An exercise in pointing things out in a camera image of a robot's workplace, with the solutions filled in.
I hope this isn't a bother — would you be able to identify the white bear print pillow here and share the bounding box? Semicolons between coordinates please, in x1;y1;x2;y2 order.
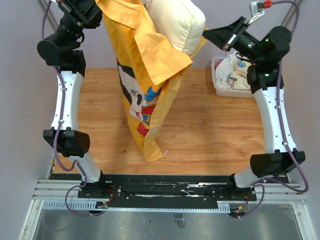
145;0;206;55

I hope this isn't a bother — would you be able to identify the yellow pillowcase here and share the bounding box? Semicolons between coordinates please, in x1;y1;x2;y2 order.
97;0;206;162

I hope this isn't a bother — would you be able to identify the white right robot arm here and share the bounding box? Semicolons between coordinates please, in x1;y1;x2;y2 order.
202;17;306;199

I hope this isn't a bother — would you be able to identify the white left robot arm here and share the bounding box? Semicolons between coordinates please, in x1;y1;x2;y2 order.
37;0;106;198

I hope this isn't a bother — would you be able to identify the white crumpled cloth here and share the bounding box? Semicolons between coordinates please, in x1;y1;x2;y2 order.
214;52;252;91

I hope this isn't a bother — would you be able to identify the white plastic basket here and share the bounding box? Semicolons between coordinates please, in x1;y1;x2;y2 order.
211;54;254;98

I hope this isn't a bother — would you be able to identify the aluminium frame post left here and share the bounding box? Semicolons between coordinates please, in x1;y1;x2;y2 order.
36;0;59;31

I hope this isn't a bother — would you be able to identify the aluminium frame post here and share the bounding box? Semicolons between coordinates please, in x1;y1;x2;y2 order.
281;0;304;28
36;0;59;31

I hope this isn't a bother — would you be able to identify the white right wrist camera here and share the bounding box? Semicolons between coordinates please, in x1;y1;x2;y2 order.
248;0;265;25

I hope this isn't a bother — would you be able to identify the aluminium frame post right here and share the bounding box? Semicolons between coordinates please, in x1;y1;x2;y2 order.
281;0;304;28

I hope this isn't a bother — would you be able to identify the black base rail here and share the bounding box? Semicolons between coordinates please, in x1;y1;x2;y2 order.
48;173;288;208

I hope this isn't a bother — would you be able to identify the white cable duct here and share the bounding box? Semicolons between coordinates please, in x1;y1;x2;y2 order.
42;196;231;213

